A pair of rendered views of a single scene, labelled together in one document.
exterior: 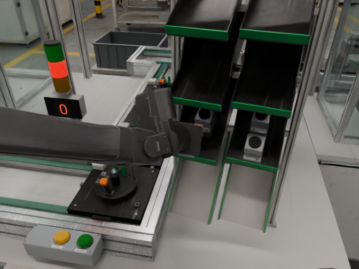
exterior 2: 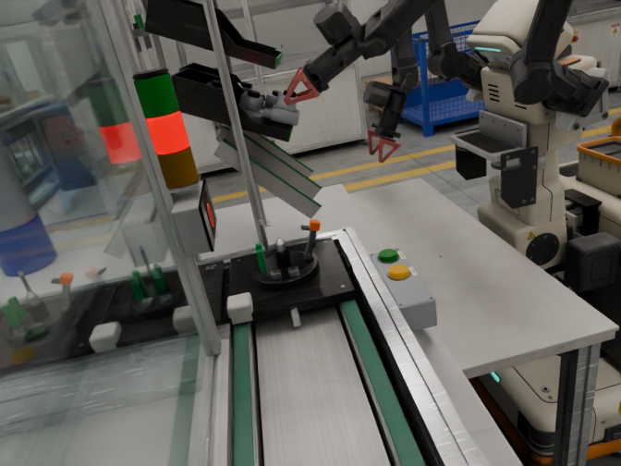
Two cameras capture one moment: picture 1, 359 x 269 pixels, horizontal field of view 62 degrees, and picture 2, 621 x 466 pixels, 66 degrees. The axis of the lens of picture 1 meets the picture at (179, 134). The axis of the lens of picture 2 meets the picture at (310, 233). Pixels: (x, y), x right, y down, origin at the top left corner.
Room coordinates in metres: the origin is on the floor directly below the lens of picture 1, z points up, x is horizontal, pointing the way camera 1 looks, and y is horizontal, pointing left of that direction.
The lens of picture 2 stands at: (0.89, 1.06, 1.46)
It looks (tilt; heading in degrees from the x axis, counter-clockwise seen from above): 25 degrees down; 256
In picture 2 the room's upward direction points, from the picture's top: 10 degrees counter-clockwise
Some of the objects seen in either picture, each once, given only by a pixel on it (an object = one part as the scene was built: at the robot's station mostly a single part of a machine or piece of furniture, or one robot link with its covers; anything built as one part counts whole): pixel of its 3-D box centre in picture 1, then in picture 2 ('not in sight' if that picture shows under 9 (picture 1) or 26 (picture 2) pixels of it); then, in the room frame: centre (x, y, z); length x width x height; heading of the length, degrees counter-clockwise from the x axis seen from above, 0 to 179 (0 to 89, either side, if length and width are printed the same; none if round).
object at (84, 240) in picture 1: (85, 241); (388, 257); (0.53, 0.27, 0.96); 0.04 x 0.04 x 0.02
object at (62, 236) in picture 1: (62, 237); (398, 273); (0.54, 0.34, 0.96); 0.04 x 0.04 x 0.02
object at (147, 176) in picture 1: (116, 189); (286, 275); (0.74, 0.21, 0.96); 0.24 x 0.24 x 0.02; 80
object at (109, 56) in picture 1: (132, 50); not in sight; (2.87, 0.45, 0.73); 0.62 x 0.42 x 0.23; 80
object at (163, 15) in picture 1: (175, 13); not in sight; (6.17, 0.08, 0.36); 0.60 x 0.40 x 0.15; 84
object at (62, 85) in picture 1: (61, 82); (176, 165); (0.89, 0.38, 1.28); 0.05 x 0.05 x 0.05
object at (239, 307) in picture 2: (100, 165); (240, 308); (0.85, 0.29, 0.97); 0.05 x 0.05 x 0.04; 80
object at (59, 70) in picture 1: (57, 68); (166, 131); (0.89, 0.38, 1.33); 0.05 x 0.05 x 0.05
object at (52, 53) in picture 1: (54, 52); (155, 94); (0.89, 0.38, 1.38); 0.05 x 0.05 x 0.05
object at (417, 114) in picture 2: not in sight; (458, 74); (-2.32, -3.67, 0.49); 1.26 x 0.87 x 0.98; 174
